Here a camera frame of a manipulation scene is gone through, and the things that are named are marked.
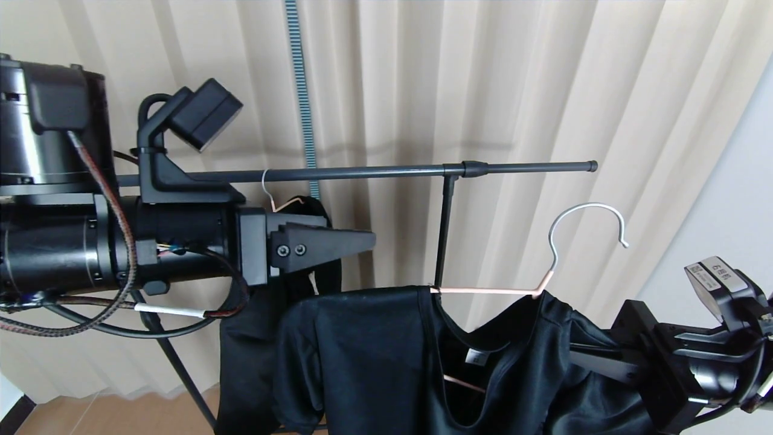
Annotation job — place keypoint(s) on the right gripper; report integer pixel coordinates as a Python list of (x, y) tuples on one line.
[(694, 368)]

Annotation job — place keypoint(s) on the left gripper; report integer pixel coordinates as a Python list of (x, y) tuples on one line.
[(181, 241)]

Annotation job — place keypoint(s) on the pink clothes hanger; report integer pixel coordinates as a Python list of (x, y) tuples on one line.
[(266, 184), (483, 291)]

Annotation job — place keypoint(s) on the black garment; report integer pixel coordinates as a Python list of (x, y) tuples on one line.
[(362, 362)]

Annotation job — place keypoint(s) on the black shorts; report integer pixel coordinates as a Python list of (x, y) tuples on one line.
[(247, 362)]

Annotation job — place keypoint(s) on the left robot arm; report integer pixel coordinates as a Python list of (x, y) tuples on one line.
[(42, 121)]

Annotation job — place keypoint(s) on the black clothes rack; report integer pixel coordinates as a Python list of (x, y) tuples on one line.
[(362, 172)]

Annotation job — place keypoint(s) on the beige curtain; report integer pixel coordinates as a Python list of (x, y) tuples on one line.
[(423, 78)]

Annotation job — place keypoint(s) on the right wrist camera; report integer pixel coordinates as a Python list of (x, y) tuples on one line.
[(718, 284)]

